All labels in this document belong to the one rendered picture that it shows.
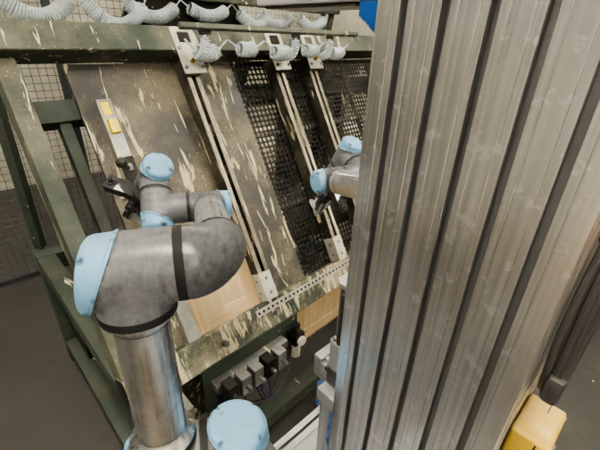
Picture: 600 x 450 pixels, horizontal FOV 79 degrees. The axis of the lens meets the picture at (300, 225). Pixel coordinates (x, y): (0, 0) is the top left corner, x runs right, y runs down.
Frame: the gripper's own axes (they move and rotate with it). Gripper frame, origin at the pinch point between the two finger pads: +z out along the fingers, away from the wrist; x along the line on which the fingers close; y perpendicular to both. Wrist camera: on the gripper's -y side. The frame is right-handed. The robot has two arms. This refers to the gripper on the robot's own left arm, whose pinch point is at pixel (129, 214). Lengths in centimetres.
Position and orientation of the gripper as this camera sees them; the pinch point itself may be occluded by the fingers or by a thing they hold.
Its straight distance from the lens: 128.3
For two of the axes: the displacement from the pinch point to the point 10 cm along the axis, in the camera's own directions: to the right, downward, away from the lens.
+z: -5.2, 3.6, 7.7
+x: 3.2, -7.6, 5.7
